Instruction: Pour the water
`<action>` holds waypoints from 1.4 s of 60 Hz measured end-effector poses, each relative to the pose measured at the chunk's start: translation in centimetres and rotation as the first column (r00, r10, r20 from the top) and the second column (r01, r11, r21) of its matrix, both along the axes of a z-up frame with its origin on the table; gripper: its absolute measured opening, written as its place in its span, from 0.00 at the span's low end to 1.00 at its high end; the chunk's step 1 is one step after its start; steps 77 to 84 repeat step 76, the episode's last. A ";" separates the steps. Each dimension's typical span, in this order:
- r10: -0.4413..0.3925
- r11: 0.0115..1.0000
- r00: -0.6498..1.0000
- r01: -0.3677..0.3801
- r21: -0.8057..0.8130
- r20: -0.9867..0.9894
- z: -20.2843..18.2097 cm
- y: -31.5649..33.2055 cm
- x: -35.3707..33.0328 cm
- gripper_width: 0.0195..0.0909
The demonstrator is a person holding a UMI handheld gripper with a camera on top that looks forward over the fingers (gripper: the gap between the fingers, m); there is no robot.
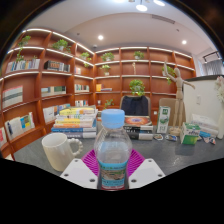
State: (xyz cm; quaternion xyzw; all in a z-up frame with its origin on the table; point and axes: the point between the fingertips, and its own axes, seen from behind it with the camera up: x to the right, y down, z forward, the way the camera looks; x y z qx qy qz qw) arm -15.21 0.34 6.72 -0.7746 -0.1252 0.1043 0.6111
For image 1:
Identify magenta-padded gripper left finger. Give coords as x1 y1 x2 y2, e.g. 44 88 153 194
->
59 148 101 190

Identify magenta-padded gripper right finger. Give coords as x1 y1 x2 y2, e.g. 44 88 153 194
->
126 148 166 190

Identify clear water bottle blue cap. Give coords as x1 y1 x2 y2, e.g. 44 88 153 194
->
93 108 133 192

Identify white ceramic mug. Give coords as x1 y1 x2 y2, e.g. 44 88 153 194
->
41 132 84 173

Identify stack of dark books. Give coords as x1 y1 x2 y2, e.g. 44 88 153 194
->
123 115 154 141

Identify stack of colourful books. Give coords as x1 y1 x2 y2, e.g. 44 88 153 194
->
50 105 99 139

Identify tall white green carton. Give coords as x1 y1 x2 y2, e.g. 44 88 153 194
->
156 105 172 135

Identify green and white box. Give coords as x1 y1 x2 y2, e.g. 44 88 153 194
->
179 122 202 146

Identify dark office chair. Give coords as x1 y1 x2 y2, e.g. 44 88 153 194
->
119 95 152 118

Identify tan chair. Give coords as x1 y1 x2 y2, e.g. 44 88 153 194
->
158 97 187 127

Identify stack of white books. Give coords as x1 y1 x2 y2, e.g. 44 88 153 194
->
190 113 220 138

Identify wooden artist mannequin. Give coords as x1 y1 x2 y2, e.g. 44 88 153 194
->
162 60 197 136

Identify wooden shelf unit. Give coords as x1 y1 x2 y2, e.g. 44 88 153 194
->
0 27 198 159

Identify grey curtain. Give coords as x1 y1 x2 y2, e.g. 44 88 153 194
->
203 59 224 76

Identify ceiling lights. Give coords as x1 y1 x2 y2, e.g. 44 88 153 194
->
97 0 188 46

